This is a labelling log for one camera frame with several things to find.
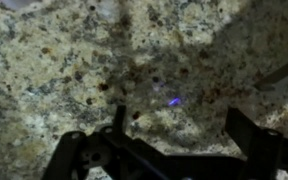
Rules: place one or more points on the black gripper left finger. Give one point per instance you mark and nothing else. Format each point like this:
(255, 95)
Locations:
(120, 120)

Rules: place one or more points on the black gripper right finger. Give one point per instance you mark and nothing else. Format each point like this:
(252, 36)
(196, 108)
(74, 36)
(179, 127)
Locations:
(260, 146)

